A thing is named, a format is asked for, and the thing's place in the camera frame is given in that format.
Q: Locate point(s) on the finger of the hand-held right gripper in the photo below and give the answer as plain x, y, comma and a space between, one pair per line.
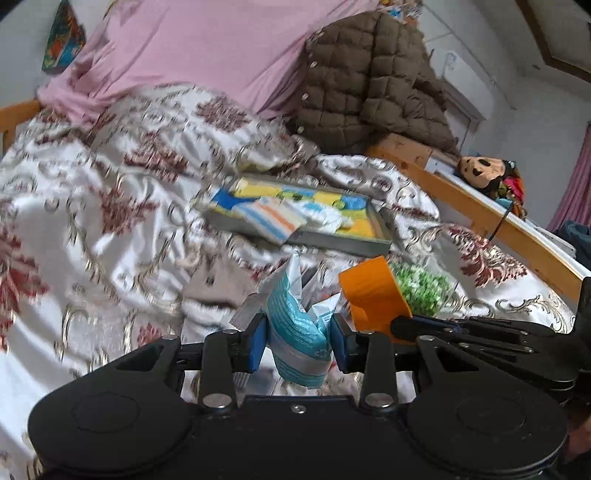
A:
434, 330
508, 326

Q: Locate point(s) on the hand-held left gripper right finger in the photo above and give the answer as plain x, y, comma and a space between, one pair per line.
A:
340, 345

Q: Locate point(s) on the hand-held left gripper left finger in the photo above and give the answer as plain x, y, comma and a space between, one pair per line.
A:
256, 345

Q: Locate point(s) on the teal and grey sock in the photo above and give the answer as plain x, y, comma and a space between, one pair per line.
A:
298, 332

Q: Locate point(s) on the orange cloth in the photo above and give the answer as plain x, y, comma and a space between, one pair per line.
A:
371, 290

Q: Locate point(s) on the grey metal tray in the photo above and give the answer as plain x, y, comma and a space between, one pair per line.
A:
332, 240

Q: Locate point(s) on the silver foil packet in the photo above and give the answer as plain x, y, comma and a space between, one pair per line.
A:
244, 314

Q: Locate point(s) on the glass bottle of green beads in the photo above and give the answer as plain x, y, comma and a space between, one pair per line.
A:
422, 286

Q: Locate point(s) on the dark blue cloth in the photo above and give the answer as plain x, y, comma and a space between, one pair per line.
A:
575, 237

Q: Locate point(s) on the yellow and blue cartoon cloth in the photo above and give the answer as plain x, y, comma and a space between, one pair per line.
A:
358, 224

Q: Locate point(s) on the striped cloth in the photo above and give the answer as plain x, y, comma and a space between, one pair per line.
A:
270, 219

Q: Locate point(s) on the white and blue packet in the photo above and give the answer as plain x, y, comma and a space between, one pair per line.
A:
321, 214

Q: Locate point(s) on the pink curtain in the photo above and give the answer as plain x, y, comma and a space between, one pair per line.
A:
575, 198

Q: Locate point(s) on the plush toy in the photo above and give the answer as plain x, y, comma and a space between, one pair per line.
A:
482, 173

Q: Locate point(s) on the floral satin blanket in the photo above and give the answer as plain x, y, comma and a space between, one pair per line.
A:
92, 221

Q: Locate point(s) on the white air conditioner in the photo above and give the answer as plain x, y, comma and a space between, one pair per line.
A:
466, 94

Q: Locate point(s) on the brown quilted jacket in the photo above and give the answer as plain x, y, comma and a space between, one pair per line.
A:
364, 78

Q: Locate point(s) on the pink bed sheet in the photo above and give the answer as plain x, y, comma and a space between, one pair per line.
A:
207, 46

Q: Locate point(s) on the wooden window frame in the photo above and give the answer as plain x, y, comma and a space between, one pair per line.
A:
549, 44

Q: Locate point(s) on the colourful wall poster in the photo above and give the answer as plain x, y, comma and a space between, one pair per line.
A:
64, 39

